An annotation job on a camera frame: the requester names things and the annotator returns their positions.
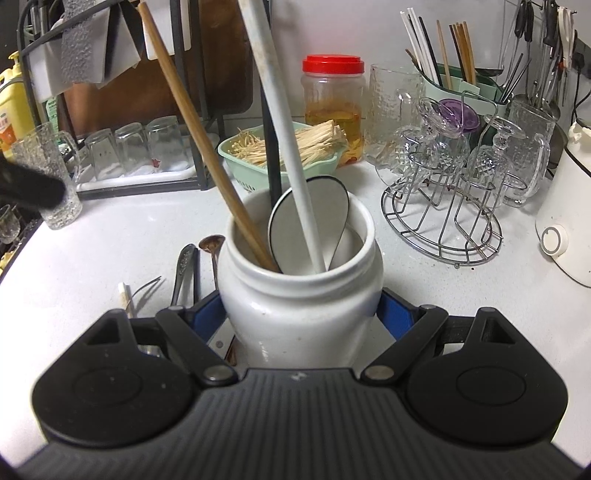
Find tall textured glass jug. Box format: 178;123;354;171
501;99;560;208

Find yellow dish soap bottle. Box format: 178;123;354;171
0;51;38;161

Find long grey-white chopstick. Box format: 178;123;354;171
237;0;326;274

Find row of hanging kitchen utensils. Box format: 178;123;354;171
496;0;580;123

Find wooden chopstick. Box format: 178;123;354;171
137;1;282;274

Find green plastic basket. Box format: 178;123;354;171
217;121;349;193

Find textured glass mug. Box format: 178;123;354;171
11;122;84;230

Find wire glass rack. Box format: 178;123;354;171
381;99;529;269

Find purple lidded cup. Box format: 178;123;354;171
436;98;481;137

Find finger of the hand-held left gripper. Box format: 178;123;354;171
0;154;65;209

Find small glass goblet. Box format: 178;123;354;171
0;203;21;245

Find wooden cutting board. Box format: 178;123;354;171
62;0;254;137

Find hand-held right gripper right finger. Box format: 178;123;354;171
360;287;515;386

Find bunch of assorted chopsticks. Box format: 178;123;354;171
399;7;477;88

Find green cutlery holder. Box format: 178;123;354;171
422;65;513;134

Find plastic jar with red lid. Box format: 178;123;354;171
301;54;366;166

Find cut glass goblet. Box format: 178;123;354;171
466;115;528;204
403;98;469;197

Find white cloth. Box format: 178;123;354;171
34;7;141;103

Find black chopstick with brown band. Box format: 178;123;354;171
260;90;283;200

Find steel spoon with embossed handle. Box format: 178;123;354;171
170;243;199;308

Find white ceramic jar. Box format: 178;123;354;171
217;187;385;367

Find green labelled bottle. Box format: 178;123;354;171
44;95;61;134

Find bundle of pale dried sticks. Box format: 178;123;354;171
228;119;348;168

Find black dish rack frame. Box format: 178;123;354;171
17;0;227;201

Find textured glass pitcher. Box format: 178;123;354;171
366;64;428;185

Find white cutting board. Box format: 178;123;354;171
144;0;192;61

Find grey textured cloth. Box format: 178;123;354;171
60;0;112;86

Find white drip tray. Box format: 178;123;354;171
74;134;220;192

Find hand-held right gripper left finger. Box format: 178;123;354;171
85;291;238;387

